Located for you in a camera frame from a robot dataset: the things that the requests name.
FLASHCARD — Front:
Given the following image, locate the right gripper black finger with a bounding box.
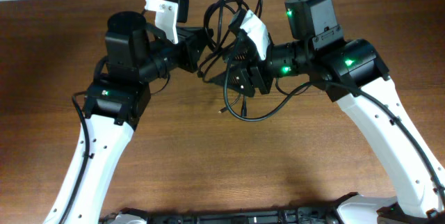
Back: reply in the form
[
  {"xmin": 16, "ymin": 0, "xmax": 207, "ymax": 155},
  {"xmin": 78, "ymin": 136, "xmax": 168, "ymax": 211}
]
[
  {"xmin": 227, "ymin": 65, "xmax": 255, "ymax": 97},
  {"xmin": 222, "ymin": 42, "xmax": 258, "ymax": 64}
]

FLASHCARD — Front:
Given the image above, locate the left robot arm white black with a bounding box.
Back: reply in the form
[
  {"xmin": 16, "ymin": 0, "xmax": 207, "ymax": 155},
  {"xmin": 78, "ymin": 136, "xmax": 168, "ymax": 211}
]
[{"xmin": 44, "ymin": 11, "xmax": 213, "ymax": 223}]

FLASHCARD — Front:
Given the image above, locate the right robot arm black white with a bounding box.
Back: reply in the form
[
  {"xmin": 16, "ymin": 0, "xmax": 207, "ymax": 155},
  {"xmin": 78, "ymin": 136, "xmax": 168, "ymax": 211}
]
[{"xmin": 211, "ymin": 0, "xmax": 444, "ymax": 223}]

